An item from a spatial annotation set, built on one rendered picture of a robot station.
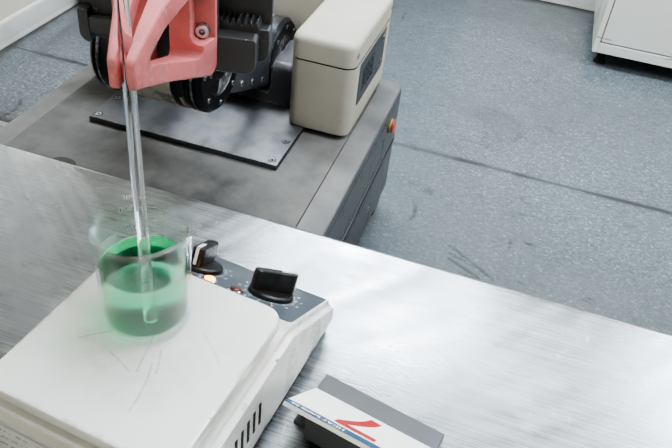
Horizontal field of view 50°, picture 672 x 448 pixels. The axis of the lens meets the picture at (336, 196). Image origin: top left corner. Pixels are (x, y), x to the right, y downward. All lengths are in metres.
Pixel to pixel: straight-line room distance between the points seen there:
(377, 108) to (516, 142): 0.78
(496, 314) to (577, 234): 1.39
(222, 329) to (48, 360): 0.09
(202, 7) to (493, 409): 0.33
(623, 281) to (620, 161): 0.55
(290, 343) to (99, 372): 0.11
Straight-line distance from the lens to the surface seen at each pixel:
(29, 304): 0.58
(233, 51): 0.38
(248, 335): 0.42
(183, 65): 0.35
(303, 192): 1.30
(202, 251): 0.50
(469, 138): 2.23
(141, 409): 0.40
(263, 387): 0.43
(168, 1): 0.33
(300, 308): 0.49
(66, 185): 0.69
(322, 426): 0.45
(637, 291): 1.87
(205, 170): 1.34
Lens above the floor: 1.16
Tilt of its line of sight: 38 degrees down
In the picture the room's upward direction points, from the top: 7 degrees clockwise
